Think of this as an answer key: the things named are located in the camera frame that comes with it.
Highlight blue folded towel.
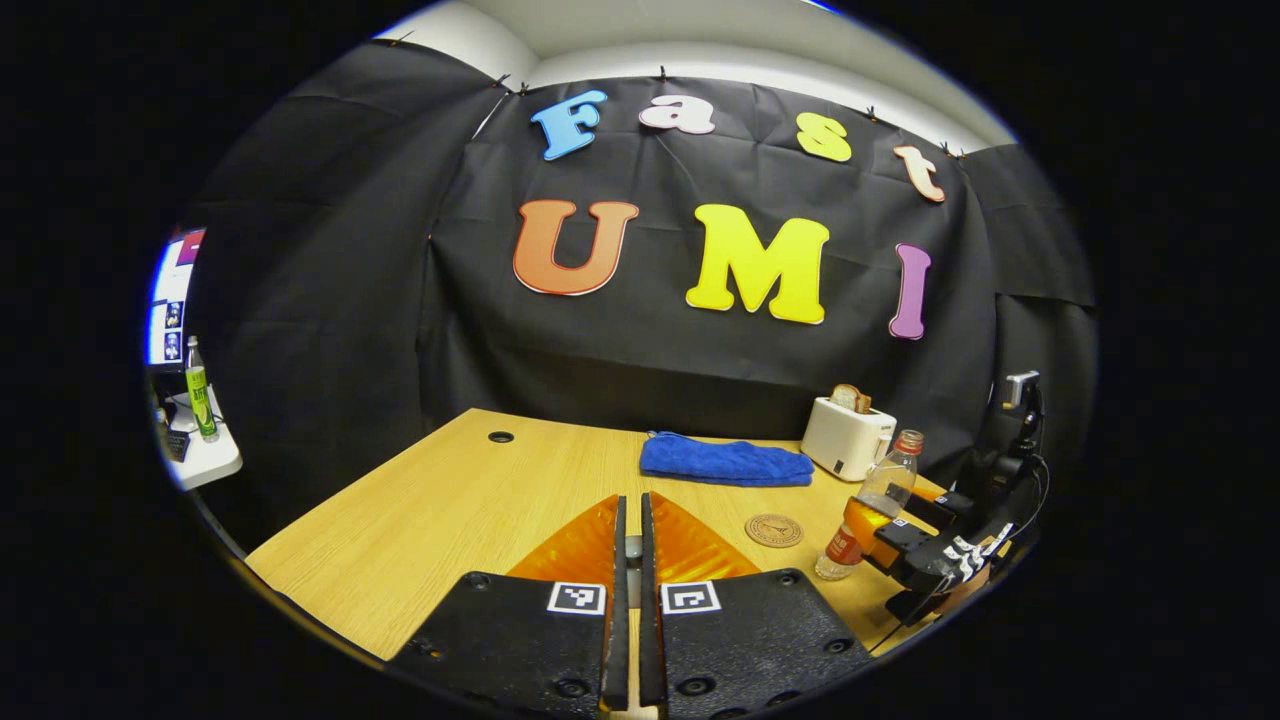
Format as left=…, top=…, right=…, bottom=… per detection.
left=640, top=431, right=816, bottom=488

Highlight computer monitor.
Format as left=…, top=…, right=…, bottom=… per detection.
left=147, top=228, right=207, bottom=369

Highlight white toaster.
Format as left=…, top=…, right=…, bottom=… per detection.
left=800, top=396, right=898, bottom=483

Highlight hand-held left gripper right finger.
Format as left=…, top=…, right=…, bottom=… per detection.
left=640, top=491, right=873, bottom=719

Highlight round brown coaster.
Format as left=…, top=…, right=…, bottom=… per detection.
left=744, top=513, right=804, bottom=549

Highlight white side table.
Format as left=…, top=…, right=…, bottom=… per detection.
left=160, top=390, right=244, bottom=491

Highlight green drink bottle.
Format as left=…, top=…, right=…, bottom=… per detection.
left=184, top=336, right=219, bottom=443

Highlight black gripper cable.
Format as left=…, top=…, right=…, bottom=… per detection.
left=868, top=455, right=1049, bottom=656

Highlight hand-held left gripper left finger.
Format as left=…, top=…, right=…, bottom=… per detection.
left=388, top=494, right=631, bottom=716

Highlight clear plastic water bottle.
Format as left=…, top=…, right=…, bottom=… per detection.
left=814, top=430, right=925, bottom=582

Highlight black backdrop cloth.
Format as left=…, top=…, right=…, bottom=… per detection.
left=185, top=40, right=1099, bottom=561

